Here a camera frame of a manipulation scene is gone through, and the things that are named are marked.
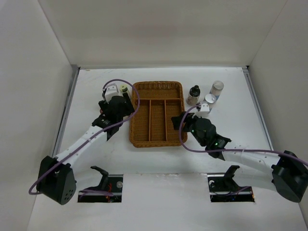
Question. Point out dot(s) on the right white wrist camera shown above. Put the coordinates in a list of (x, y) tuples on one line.
[(202, 110)]

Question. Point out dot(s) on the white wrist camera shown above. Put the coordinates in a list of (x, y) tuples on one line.
[(202, 110), (110, 91)]

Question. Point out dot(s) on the black-knob brown spice jar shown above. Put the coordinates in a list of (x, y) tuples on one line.
[(193, 96)]

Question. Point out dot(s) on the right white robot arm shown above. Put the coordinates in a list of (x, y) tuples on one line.
[(287, 174)]

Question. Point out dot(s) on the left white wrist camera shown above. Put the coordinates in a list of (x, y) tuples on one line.
[(110, 91)]

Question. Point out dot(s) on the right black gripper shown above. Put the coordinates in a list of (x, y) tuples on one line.
[(186, 117)]

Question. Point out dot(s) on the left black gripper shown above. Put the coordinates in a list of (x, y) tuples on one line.
[(128, 109)]

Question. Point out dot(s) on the brown wicker organizer basket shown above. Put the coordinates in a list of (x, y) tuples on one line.
[(159, 101)]

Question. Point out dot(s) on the green-lid spice bottle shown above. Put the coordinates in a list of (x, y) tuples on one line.
[(124, 89)]

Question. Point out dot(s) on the tall silver-lid seasoning bottle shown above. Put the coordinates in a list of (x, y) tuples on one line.
[(217, 88)]

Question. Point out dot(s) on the blue-label silver-lid seasoning bottle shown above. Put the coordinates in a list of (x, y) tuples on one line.
[(210, 99)]

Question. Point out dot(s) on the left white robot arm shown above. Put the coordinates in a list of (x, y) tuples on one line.
[(56, 178)]

